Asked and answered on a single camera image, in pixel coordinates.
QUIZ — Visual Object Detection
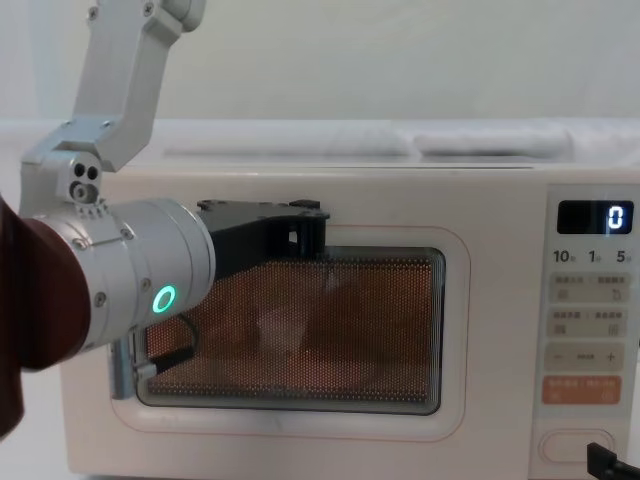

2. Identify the cream microwave oven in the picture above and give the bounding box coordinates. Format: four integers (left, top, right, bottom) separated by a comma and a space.
58, 160, 640, 477

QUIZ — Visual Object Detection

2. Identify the thin dark gripper cable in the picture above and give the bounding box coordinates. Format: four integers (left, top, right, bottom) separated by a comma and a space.
133, 310, 200, 377

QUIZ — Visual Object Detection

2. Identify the white curtain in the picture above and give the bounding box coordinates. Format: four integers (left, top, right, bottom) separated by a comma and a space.
0, 0, 640, 170

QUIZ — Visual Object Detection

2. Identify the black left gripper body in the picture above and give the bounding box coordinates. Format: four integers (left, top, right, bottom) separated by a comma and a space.
195, 199, 331, 279

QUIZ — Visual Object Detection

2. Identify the oven control panel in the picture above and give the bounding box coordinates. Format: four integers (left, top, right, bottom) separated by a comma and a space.
532, 183, 640, 476

